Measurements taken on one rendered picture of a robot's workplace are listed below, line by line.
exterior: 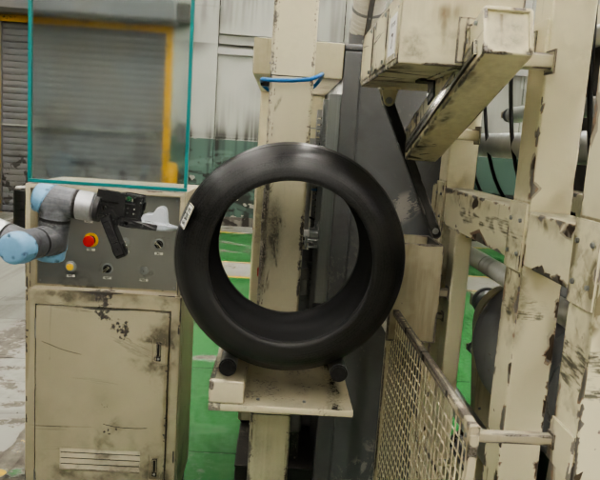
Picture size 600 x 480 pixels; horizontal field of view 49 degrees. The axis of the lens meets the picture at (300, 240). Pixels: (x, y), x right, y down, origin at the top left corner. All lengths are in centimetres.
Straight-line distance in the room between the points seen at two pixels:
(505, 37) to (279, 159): 57
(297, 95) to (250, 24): 907
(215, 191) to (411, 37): 57
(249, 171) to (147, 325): 101
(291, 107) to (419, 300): 68
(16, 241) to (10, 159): 1007
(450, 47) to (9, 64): 1060
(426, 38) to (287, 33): 68
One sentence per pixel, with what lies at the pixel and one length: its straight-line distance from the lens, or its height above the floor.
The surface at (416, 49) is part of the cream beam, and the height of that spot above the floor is 167.
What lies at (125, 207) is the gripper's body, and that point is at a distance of 170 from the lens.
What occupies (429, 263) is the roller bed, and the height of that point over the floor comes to 114.
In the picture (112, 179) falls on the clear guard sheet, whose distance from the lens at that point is 238.
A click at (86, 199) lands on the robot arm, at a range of 171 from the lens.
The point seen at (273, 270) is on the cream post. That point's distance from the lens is 198.
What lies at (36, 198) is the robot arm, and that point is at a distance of 174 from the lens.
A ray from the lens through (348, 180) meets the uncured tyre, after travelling 156.
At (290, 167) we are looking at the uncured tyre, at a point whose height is 141.
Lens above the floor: 147
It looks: 9 degrees down
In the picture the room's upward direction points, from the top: 4 degrees clockwise
